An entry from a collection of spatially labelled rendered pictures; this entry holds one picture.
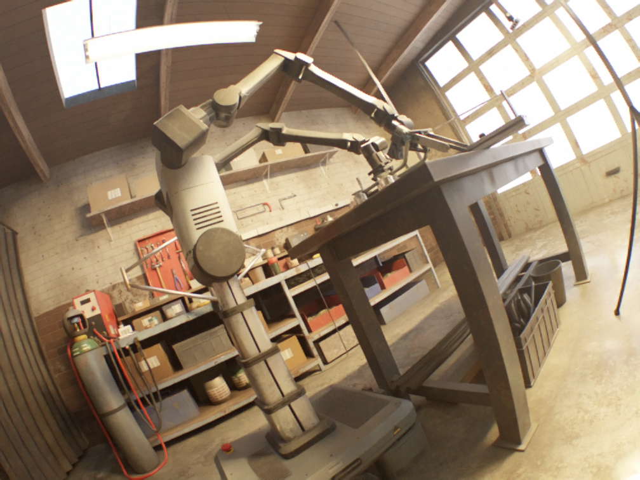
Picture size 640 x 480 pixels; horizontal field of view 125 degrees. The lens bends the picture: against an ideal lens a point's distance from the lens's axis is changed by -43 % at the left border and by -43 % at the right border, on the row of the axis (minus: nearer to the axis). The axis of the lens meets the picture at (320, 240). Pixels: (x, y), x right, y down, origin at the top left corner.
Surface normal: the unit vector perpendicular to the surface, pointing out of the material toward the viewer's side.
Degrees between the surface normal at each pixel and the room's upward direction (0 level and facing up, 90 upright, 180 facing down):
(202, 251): 90
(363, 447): 45
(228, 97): 82
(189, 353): 90
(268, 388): 90
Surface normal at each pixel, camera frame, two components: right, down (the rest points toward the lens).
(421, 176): -0.80, 0.32
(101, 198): 0.43, -0.26
